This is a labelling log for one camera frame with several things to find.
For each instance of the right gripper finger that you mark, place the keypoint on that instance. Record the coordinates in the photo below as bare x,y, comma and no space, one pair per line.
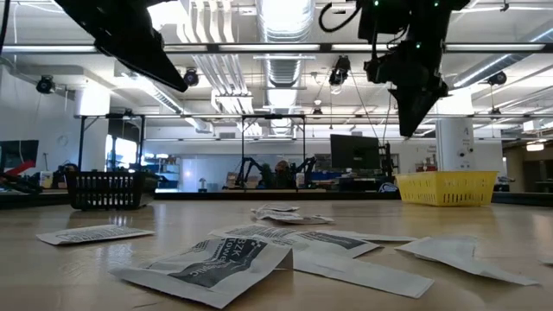
425,105
405,108

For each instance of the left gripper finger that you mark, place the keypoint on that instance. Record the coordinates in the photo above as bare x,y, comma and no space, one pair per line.
138,62
162,58

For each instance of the white printed wipe packet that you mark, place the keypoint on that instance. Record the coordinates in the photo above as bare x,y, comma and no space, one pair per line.
332,242
281,207
548,261
93,233
255,232
270,214
309,220
207,272

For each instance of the black background robot arm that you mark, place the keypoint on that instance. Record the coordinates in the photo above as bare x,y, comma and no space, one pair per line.
252,170
304,168

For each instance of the white column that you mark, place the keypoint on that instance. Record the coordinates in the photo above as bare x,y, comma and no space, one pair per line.
455,147

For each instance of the black computer monitor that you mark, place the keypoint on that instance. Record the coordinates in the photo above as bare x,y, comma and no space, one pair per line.
354,151

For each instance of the yellow plastic basket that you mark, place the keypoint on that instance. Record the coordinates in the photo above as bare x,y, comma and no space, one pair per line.
445,190

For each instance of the black overhead beam with lights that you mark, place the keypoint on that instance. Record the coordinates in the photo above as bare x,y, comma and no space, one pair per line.
326,47

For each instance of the black plastic basket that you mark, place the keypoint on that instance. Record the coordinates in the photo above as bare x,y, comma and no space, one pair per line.
108,190

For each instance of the person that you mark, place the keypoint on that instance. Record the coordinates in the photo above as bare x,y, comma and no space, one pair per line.
283,173

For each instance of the black monitor with red shape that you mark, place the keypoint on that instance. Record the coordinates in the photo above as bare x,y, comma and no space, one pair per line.
23,149

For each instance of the black ceiling camera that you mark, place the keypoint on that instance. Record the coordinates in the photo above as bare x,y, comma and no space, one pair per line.
497,78
191,78
340,71
45,84

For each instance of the silver ventilation duct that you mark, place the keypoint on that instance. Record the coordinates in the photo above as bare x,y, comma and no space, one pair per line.
283,26

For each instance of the black metal table frame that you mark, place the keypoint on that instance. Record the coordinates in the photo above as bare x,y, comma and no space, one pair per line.
259,195

